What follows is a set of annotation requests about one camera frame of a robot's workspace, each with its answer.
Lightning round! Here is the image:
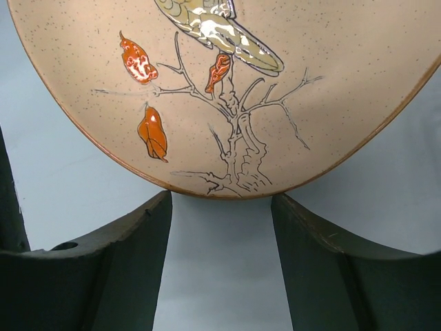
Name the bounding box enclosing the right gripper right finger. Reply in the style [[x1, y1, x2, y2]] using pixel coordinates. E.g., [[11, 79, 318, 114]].
[[271, 194, 440, 330]]

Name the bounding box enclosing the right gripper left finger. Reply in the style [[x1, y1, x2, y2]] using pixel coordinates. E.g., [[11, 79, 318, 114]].
[[1, 191, 172, 330]]

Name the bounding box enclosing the beige bird pattern plate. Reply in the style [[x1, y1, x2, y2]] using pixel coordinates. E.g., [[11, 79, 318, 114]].
[[8, 1, 440, 199]]

